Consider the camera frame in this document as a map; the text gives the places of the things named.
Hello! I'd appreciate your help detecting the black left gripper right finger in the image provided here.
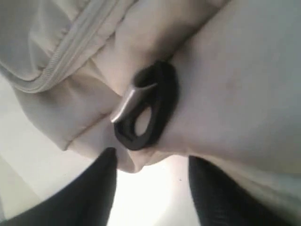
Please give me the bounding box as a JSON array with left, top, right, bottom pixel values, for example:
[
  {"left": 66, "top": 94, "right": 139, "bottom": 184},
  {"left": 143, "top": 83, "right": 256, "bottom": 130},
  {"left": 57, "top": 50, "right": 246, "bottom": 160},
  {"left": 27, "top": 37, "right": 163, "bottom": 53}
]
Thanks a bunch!
[{"left": 188, "top": 156, "right": 301, "bottom": 226}]

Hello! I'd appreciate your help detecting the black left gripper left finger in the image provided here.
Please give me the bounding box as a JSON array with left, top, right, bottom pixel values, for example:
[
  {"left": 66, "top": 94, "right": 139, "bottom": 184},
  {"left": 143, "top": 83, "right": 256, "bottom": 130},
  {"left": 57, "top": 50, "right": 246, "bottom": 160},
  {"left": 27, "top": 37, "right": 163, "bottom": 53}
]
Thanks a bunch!
[{"left": 1, "top": 147, "right": 117, "bottom": 226}]

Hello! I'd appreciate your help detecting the beige fabric duffel bag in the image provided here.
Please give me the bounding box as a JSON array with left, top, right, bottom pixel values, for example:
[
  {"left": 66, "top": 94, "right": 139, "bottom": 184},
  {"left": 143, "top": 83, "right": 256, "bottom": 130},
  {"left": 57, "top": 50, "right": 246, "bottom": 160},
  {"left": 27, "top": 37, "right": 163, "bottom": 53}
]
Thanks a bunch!
[{"left": 0, "top": 0, "right": 301, "bottom": 205}]

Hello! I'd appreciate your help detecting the black plastic D-ring near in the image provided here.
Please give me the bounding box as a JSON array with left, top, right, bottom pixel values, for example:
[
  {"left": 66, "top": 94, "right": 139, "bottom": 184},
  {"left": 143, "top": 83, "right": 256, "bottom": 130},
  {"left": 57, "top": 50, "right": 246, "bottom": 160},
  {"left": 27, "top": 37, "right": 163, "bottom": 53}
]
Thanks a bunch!
[{"left": 110, "top": 60, "right": 180, "bottom": 152}]

